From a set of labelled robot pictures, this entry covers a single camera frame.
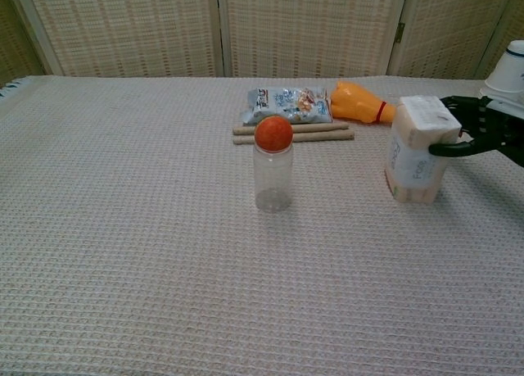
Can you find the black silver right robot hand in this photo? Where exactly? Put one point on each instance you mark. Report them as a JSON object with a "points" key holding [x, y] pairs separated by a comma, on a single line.
{"points": [[491, 134]]}

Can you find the white tissue pack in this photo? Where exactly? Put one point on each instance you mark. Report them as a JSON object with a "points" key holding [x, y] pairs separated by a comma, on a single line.
{"points": [[417, 146]]}

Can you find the white paper cup stack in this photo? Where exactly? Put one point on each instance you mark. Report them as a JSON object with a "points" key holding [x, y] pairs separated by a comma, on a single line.
{"points": [[509, 73]]}

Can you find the brass screen hinge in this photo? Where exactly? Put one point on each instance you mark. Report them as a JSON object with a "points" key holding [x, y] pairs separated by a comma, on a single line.
{"points": [[400, 33]]}

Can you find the yellow rubber chicken toy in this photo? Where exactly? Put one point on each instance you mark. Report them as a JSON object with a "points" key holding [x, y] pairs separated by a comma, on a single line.
{"points": [[356, 103]]}

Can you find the blue white snack bag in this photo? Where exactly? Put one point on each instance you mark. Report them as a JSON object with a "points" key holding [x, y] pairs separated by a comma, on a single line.
{"points": [[286, 103]]}

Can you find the woven folding screen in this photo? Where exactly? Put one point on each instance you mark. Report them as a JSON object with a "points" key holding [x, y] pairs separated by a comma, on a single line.
{"points": [[307, 28]]}

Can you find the orange ball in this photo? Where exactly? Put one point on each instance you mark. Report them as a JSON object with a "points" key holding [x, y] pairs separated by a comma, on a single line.
{"points": [[273, 134]]}

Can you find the clear plastic jar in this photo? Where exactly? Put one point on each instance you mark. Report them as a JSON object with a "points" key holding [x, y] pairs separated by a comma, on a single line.
{"points": [[272, 179]]}

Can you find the beige woven tablecloth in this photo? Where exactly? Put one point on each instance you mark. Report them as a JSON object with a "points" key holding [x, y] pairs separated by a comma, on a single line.
{"points": [[163, 249]]}

